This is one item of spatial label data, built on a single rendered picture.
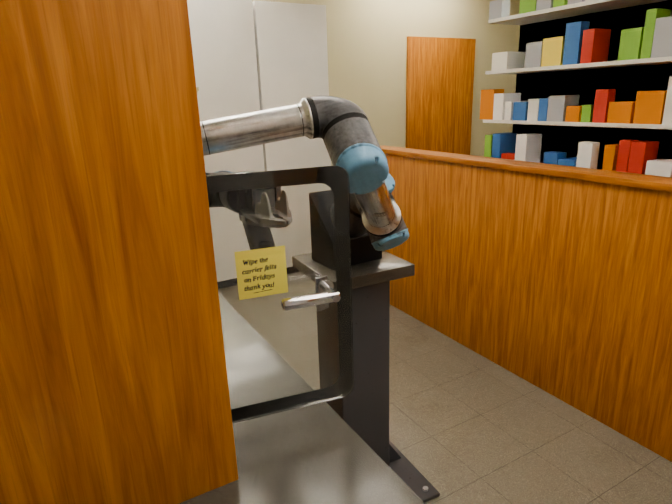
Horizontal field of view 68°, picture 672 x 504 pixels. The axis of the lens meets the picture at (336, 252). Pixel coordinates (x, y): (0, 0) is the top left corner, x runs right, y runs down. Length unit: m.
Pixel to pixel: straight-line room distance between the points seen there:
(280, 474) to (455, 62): 5.24
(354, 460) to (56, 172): 0.59
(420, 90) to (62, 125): 4.97
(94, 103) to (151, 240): 0.16
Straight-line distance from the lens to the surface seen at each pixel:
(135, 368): 0.70
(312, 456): 0.86
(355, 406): 1.89
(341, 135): 1.13
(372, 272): 1.63
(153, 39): 0.63
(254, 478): 0.84
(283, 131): 1.18
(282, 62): 4.19
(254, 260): 0.75
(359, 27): 5.09
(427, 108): 5.51
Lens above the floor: 1.49
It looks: 17 degrees down
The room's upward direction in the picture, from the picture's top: 2 degrees counter-clockwise
